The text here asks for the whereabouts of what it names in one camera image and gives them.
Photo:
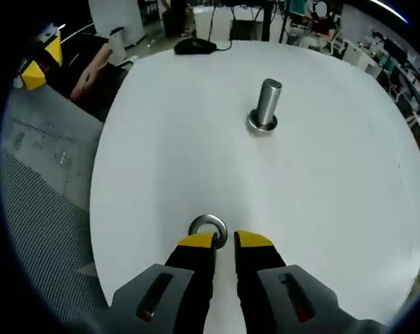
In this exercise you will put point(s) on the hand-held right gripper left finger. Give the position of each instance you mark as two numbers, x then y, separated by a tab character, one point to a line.
151	306

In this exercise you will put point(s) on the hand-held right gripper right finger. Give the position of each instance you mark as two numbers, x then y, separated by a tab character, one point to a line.
276	302

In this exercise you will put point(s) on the grey standing desk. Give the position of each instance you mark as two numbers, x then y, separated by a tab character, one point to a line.
265	21

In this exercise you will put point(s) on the black computer mouse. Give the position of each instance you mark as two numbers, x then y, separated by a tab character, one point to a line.
192	46

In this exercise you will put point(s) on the person's black shirt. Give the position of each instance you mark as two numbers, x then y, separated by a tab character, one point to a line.
88	47

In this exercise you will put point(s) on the grey mesh chair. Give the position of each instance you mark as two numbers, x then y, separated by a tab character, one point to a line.
39	208

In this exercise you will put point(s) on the white cylindrical appliance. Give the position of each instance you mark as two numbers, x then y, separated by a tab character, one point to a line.
117	43

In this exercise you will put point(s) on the large threaded metal stud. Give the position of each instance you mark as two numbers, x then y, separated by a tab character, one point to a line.
270	101

